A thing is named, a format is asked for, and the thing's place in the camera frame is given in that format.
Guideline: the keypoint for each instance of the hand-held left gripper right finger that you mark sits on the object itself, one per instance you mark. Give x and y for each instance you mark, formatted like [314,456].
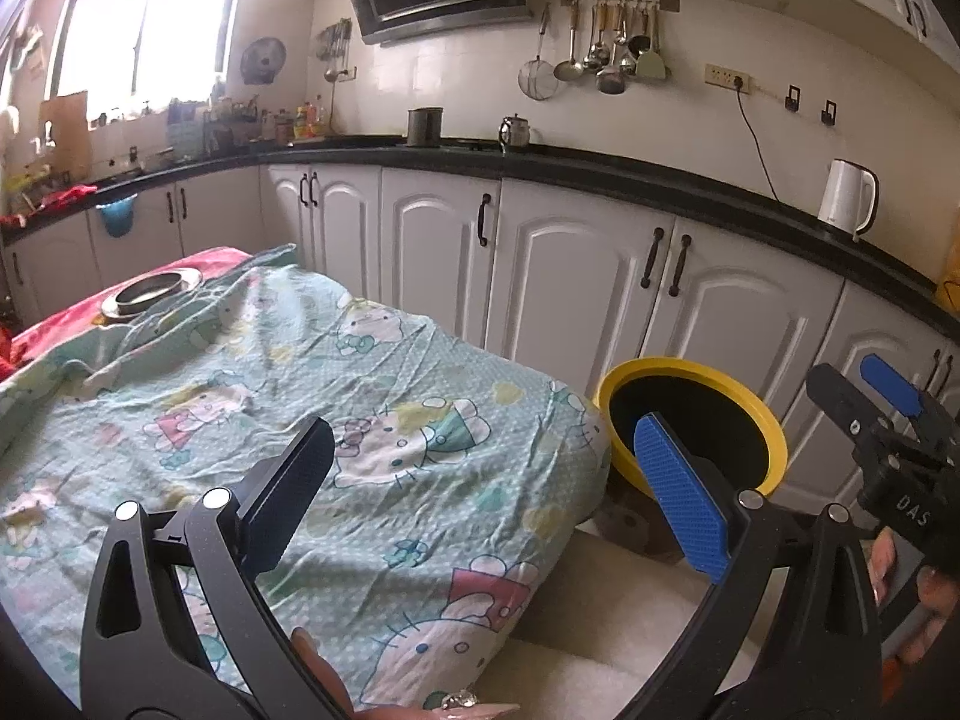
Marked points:
[679,491]

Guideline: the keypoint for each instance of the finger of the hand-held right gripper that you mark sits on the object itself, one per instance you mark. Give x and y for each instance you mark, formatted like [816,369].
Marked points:
[836,394]
[892,386]

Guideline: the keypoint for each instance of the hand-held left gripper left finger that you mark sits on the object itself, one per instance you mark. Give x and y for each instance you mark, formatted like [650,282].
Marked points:
[289,487]

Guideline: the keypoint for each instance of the yellow rimmed bin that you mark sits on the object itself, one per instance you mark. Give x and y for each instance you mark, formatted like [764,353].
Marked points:
[679,365]

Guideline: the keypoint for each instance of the person's right hand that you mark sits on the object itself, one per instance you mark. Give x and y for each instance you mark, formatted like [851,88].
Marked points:
[883,562]

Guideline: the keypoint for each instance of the yellow plastic bag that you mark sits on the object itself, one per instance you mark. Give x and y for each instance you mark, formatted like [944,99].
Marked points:
[951,274]

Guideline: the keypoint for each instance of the cartoon cat printed bed sheet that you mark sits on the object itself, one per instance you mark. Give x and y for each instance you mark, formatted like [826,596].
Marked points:
[300,360]

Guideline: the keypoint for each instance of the cream fuzzy cushion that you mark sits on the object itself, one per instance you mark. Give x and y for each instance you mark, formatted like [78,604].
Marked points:
[585,652]

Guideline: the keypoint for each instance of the white electric kettle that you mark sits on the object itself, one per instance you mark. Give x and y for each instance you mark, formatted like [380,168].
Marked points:
[840,199]

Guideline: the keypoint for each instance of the metal bowl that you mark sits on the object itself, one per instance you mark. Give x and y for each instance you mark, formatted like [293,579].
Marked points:
[150,292]

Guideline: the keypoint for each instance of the pink blanket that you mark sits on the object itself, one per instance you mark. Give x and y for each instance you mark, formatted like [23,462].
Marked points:
[210,259]

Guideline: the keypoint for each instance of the white base cabinets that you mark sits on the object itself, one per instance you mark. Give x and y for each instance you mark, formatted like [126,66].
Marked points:
[570,270]

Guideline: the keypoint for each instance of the black kitchen countertop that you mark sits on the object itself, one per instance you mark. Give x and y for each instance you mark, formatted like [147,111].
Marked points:
[637,180]

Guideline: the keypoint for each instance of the blue hanging basket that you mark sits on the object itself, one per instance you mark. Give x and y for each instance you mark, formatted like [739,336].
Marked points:
[118,219]

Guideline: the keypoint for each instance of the red cloth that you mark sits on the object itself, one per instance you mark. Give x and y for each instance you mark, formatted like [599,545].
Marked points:
[67,195]

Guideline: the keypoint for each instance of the pale green spatula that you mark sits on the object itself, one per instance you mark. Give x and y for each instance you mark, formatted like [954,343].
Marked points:
[652,66]

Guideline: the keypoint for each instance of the dark metal pot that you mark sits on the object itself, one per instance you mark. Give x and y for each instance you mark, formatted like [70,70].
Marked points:
[425,127]

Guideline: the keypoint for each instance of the row of hanging metal ladles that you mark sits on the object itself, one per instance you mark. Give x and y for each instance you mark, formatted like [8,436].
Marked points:
[611,79]

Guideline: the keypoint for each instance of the metal teapot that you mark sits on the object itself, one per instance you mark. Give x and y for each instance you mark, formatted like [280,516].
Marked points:
[515,133]

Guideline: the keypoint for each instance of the brown cardboard piece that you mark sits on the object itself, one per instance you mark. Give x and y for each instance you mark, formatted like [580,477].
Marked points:
[66,135]

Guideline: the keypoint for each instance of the kitchen window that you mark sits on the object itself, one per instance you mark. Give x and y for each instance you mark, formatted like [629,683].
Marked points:
[150,30]

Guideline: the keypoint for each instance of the black wall hook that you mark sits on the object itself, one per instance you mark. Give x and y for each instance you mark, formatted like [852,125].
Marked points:
[792,99]
[828,114]

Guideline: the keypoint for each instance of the wall power strip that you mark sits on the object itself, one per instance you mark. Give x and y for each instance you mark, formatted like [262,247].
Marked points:
[724,76]

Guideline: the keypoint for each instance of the round wall fan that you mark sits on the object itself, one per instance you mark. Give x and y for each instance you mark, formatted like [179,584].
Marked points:
[262,60]

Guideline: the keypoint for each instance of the wall rack with utensils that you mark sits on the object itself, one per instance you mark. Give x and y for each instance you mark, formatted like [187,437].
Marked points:
[334,45]

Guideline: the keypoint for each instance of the utensil rail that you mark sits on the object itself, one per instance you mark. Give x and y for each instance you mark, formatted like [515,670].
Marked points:
[622,0]

